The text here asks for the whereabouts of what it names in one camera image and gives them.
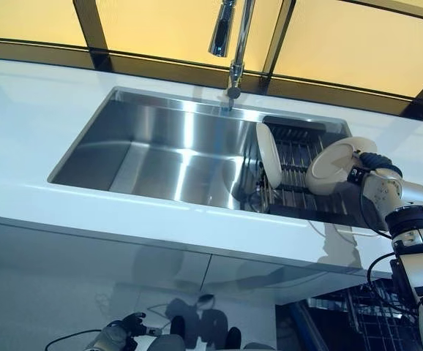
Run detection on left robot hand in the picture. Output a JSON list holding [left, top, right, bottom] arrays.
[[107, 312, 150, 338]]

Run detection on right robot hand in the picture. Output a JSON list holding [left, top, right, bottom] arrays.
[[353, 149, 403, 176]]

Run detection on cream round plate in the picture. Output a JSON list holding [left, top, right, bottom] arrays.
[[255, 121, 283, 189], [304, 136, 379, 195]]

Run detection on robot left leg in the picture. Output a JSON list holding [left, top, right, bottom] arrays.
[[138, 315, 187, 351]]

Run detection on robot leg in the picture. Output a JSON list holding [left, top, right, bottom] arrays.
[[138, 315, 187, 351], [227, 325, 271, 351]]

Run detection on black sink dish rack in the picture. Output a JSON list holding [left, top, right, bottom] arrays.
[[240, 114, 381, 224]]

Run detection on white glossy cabinet door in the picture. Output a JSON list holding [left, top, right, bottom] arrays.
[[196, 252, 375, 304], [0, 214, 212, 304]]

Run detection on robot right leg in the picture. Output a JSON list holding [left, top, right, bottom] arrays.
[[227, 325, 271, 351]]

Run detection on stainless steel kitchen sink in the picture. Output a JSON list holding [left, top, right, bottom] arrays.
[[46, 86, 392, 232]]

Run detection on chrome pull-down kitchen faucet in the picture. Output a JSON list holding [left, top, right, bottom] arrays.
[[207, 0, 257, 100]]

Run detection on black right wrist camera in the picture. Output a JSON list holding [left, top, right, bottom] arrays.
[[347, 166, 367, 184]]

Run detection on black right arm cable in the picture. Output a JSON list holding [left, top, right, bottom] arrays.
[[359, 182, 419, 321]]

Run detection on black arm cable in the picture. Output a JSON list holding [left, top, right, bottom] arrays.
[[45, 328, 105, 351], [359, 182, 419, 321]]

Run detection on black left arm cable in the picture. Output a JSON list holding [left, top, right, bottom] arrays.
[[45, 328, 105, 351]]

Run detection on dark wire dishwasher plate rack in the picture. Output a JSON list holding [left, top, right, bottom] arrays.
[[306, 282, 422, 351]]

